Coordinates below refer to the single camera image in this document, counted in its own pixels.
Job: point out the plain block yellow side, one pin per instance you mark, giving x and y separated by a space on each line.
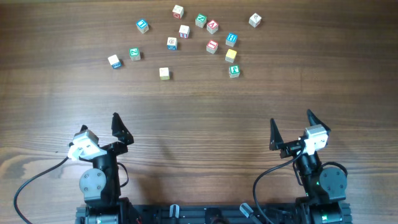
164 73

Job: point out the yellow top block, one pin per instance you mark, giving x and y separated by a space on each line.
230 55

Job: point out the plain block far right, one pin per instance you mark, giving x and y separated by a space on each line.
255 20

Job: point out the red I block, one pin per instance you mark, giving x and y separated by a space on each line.
212 46

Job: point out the green z block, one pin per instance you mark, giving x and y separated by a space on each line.
200 20
134 54

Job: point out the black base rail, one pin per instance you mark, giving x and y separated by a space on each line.
284 213

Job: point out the blue 1 block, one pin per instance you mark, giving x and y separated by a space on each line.
142 26

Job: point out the green Z block upper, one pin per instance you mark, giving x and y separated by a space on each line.
200 20

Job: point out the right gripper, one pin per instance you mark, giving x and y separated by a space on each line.
289 148

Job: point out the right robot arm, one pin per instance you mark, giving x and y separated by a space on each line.
324 183

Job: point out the red A block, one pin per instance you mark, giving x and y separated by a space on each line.
212 26

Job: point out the green Z block left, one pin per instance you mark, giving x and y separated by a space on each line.
134 54

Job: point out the plain block red-blue side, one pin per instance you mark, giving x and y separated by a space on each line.
184 31

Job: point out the green J block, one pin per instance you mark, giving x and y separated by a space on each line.
234 71

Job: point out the blue H block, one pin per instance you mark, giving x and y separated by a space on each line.
231 39

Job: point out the plain block blue P side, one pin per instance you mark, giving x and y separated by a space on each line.
114 61

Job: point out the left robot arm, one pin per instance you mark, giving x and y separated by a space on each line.
100 185

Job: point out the red-sided plain top block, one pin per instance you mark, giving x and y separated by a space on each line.
178 11

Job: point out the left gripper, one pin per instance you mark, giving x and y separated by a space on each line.
119 131

